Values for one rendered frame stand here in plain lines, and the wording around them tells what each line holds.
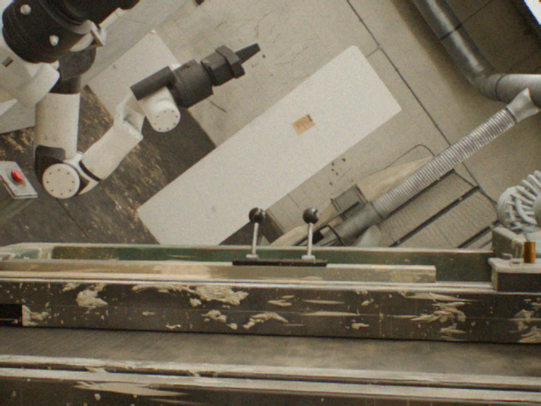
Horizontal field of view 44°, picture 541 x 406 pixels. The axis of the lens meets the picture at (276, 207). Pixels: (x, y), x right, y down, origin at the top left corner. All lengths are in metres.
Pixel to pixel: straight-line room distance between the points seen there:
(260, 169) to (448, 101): 4.94
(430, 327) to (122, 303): 0.45
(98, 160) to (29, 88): 0.59
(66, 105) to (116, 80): 4.86
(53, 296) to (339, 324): 0.43
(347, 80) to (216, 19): 4.72
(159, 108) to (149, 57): 4.84
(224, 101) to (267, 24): 1.19
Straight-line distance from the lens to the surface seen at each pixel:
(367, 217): 6.83
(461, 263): 1.64
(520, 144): 9.82
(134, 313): 1.04
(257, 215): 1.47
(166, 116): 1.46
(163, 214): 5.18
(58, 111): 1.51
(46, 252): 1.81
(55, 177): 1.53
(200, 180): 5.08
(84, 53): 1.50
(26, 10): 0.90
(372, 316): 0.97
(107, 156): 1.52
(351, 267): 1.40
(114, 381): 0.56
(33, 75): 0.95
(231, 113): 9.43
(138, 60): 6.31
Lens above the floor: 1.71
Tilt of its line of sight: 9 degrees down
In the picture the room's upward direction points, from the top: 54 degrees clockwise
